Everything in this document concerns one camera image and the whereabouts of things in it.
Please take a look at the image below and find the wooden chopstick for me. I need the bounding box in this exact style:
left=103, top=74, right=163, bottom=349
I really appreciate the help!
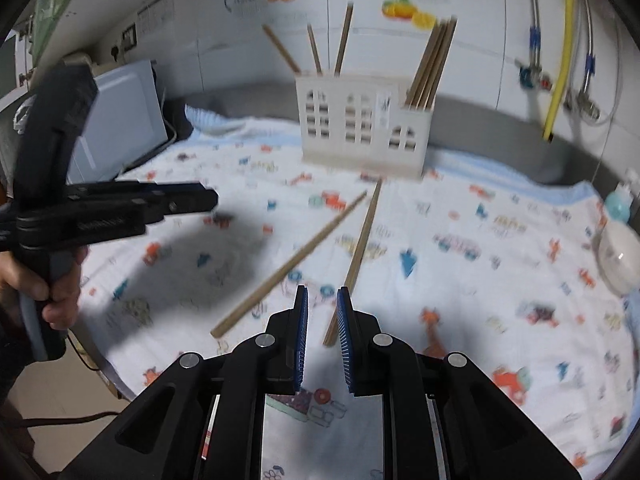
left=262, top=24, right=302, bottom=75
left=210, top=191, right=368, bottom=338
left=322, top=178, right=383, bottom=347
left=423, top=16, right=458, bottom=110
left=416, top=16, right=457, bottom=110
left=306, top=23, right=322, bottom=75
left=334, top=1, right=354, bottom=77
left=412, top=20, right=448, bottom=108
left=405, top=21, right=444, bottom=107

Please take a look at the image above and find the person left hand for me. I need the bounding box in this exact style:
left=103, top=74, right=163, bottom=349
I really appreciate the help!
left=1, top=246, right=89, bottom=330

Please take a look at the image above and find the white microwave oven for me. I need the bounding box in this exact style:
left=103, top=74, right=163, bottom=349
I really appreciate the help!
left=67, top=60, right=167, bottom=184

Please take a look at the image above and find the printed white cloth mat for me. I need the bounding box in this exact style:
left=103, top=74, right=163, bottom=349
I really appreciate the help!
left=75, top=118, right=639, bottom=479

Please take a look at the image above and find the cream plastic utensil holder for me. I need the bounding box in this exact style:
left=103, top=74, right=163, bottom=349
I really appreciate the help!
left=295, top=74, right=433, bottom=180

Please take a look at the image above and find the white ceramic bowl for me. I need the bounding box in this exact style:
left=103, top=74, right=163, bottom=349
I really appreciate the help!
left=597, top=220, right=640, bottom=296

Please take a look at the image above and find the teal soap bottle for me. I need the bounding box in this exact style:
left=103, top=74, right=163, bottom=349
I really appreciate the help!
left=604, top=168, right=639, bottom=223

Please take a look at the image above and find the braided steel hose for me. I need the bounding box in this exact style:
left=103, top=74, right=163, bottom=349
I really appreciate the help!
left=574, top=0, right=601, bottom=122
left=516, top=0, right=554, bottom=92

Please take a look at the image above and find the yellow gas hose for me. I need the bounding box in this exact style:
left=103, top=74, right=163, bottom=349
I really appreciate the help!
left=542, top=0, right=580, bottom=142

